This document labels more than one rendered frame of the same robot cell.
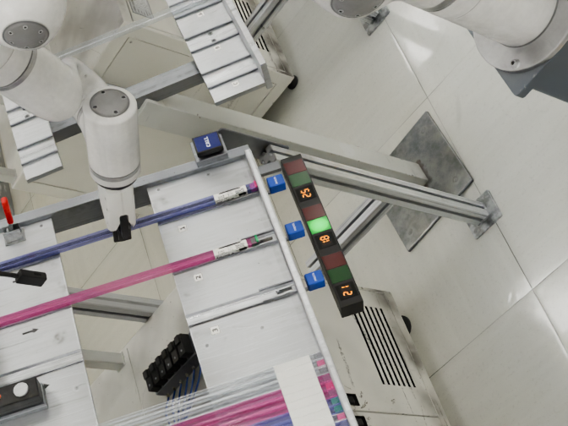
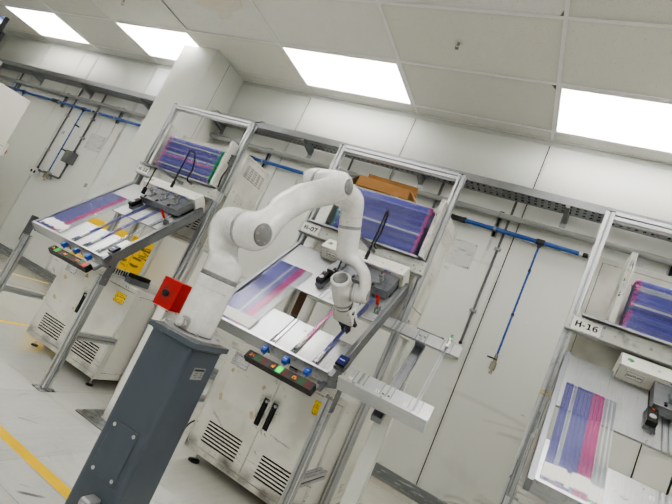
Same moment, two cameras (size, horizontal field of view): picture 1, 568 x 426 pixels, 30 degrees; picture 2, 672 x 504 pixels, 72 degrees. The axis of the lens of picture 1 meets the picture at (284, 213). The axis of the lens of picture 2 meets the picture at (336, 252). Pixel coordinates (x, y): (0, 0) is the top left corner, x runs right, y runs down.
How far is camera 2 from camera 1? 2.28 m
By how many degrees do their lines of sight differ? 83
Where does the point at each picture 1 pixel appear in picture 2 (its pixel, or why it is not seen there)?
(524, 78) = not seen: hidden behind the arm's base
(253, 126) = (369, 444)
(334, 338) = (289, 447)
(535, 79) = not seen: hidden behind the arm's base
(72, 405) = (309, 288)
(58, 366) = (323, 293)
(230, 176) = (327, 365)
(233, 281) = (292, 335)
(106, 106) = (339, 275)
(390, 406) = (254, 447)
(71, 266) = not seen: outside the picture
